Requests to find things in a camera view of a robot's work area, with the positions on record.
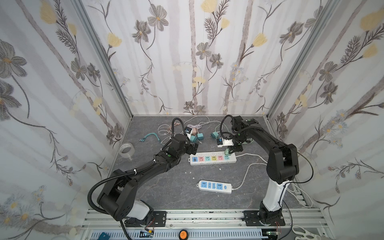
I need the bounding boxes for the white cable of small strip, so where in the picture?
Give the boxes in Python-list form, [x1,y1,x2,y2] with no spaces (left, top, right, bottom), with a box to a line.
[231,162,268,191]

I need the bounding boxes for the aluminium rail frame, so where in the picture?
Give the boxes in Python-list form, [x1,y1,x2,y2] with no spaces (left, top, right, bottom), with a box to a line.
[74,208,335,240]

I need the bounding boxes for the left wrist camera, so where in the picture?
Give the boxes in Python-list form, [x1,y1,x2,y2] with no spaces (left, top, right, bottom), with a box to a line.
[185,127,193,139]

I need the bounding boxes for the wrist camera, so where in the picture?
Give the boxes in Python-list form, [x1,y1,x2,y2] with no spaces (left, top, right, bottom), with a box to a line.
[185,127,193,139]
[217,138,234,148]

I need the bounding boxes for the white six-outlet colourful power strip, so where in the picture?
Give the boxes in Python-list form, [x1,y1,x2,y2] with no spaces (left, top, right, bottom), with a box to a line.
[189,151,237,166]

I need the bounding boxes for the pink charger plug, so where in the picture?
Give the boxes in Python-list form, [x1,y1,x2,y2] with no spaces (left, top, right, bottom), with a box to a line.
[191,128,199,135]

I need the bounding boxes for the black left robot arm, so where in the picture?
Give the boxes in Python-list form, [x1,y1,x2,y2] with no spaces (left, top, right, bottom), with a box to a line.
[87,134,199,225]

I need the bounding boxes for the white cable of long strip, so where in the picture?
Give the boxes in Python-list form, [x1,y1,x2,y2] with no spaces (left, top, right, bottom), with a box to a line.
[236,152,314,209]

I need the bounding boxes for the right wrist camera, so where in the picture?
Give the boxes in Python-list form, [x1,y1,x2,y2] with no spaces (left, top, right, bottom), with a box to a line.
[217,138,234,148]

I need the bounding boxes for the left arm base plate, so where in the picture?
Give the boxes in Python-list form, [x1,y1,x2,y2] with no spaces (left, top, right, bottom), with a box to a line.
[124,211,167,228]

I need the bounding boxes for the white scissors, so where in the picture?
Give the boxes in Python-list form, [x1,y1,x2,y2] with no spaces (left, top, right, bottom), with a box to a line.
[292,225,321,240]

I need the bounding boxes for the teal charger plug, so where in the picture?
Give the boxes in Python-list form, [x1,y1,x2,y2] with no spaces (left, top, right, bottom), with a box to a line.
[197,133,204,141]
[211,132,220,139]

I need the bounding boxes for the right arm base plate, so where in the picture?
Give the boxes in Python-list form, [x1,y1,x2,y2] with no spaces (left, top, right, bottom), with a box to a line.
[242,209,286,227]

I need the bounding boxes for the orange emergency button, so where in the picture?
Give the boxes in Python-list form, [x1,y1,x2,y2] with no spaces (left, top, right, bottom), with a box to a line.
[179,230,189,240]

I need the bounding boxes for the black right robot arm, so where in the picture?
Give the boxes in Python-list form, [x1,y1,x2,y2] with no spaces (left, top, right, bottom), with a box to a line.
[228,116,299,225]

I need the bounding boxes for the pink multi-head cable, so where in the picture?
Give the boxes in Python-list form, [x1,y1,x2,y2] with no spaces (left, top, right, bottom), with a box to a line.
[163,122,181,137]

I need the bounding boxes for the white power strip blue outlets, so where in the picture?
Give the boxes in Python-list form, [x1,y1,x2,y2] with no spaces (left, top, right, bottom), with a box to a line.
[197,180,233,194]

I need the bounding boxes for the white charging cable bundle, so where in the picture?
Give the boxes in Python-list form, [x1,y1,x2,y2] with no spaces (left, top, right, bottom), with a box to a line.
[158,115,224,142]

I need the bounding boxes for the clear tape roll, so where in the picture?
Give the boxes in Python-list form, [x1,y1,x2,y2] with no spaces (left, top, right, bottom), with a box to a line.
[119,142,136,160]

